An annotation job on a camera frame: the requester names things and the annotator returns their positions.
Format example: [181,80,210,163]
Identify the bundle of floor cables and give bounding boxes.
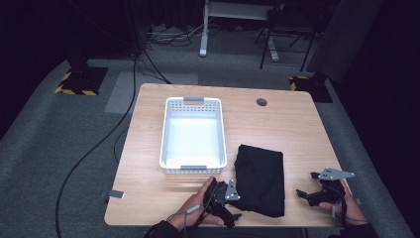
[147,23,202,48]

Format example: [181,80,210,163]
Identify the short black floor cable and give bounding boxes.
[113,127,130,165]

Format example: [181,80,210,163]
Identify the black folding stand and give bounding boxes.
[254,3,319,72]

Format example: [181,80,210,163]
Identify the gray floor mat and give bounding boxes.
[104,70,199,115]

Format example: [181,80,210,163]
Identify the long black floor cable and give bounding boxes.
[53,56,140,238]

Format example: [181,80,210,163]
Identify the white desk frame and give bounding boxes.
[199,0,281,62]

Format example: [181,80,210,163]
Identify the gray upright panel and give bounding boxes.
[306,0,386,83]

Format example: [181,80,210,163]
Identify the white plastic basket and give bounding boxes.
[158,96,228,176]

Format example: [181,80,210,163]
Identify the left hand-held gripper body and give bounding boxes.
[202,178,242,219]

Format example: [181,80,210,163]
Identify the person's right hand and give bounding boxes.
[318,179,368,228]

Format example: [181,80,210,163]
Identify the gray wrist cord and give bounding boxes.
[166,203,202,229]
[331,204,369,226]

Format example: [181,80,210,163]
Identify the black cloth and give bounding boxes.
[228,144,286,218]

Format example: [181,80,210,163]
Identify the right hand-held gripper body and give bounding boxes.
[309,167,357,206]

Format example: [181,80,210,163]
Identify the black upright pole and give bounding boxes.
[124,0,148,57]

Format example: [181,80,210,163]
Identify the striped black stand base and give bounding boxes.
[53,66,109,97]
[288,72,334,104]

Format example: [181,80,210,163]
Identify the person's left hand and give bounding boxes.
[176,176,226,232]

